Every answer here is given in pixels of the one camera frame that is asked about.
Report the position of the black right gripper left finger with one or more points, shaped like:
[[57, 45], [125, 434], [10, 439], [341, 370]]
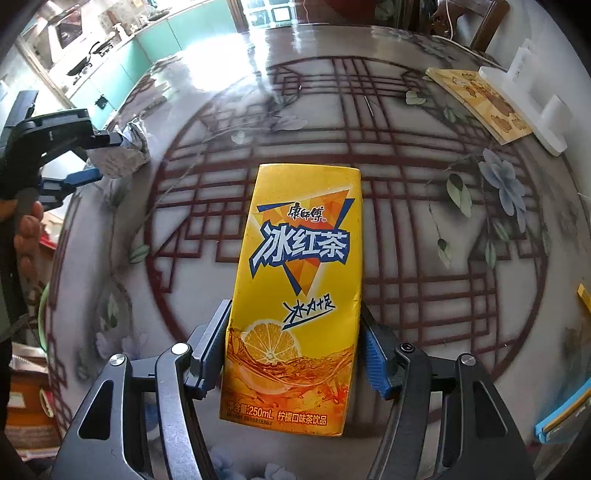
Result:
[[207, 342]]

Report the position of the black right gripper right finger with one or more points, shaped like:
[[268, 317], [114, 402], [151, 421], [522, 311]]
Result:
[[378, 345]]

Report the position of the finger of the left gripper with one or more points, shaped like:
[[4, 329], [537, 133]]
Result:
[[55, 191], [104, 139]]

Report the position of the grey paper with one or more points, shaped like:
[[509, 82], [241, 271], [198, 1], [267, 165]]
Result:
[[126, 158]]

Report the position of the yellow iced tea carton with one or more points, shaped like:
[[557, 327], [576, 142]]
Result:
[[294, 321]]

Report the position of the teal kitchen cabinets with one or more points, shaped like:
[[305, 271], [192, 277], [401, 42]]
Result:
[[110, 80]]

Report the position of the red green-rimmed trash bin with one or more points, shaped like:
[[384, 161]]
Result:
[[41, 322]]

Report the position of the person's left hand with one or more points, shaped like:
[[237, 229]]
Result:
[[27, 242]]

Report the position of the blue yellow box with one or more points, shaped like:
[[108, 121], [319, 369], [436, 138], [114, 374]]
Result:
[[565, 423]]

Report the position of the yellow stick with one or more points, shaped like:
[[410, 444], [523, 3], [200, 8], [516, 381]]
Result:
[[585, 296]]

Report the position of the yellow picture book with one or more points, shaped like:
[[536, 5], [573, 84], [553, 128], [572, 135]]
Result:
[[483, 102]]

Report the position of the white plastic rack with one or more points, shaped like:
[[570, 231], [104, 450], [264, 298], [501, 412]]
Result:
[[548, 121]]

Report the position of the wooden chair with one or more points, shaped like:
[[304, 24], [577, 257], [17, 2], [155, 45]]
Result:
[[483, 15]]

